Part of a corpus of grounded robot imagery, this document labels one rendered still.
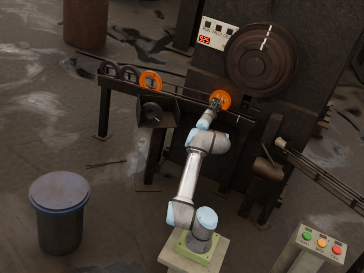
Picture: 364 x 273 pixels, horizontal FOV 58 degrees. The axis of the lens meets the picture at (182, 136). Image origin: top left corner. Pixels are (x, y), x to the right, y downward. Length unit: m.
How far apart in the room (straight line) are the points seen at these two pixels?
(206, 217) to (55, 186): 0.85
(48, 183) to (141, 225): 0.72
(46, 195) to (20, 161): 0.92
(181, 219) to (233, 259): 0.74
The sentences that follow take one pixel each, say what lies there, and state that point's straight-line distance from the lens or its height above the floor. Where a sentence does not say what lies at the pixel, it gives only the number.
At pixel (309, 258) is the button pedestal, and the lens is 1.90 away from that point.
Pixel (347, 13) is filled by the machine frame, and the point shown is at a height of 1.50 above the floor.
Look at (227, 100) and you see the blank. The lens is 2.35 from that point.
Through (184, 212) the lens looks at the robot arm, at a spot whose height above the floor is 0.57.
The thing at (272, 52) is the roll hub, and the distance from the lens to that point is 2.06.
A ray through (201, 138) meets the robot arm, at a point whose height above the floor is 0.83.
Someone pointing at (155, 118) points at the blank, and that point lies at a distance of 2.19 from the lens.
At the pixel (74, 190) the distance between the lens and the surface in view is 1.94.
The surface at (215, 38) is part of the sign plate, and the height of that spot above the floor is 1.13.
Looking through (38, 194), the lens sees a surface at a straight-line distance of 1.94.
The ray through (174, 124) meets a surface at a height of 0.61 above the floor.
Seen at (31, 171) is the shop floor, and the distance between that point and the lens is 2.71.
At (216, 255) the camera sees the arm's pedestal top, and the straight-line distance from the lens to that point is 1.95.
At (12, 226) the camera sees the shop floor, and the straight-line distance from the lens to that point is 2.38.
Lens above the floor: 1.81
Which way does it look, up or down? 34 degrees down
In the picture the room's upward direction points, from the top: 14 degrees clockwise
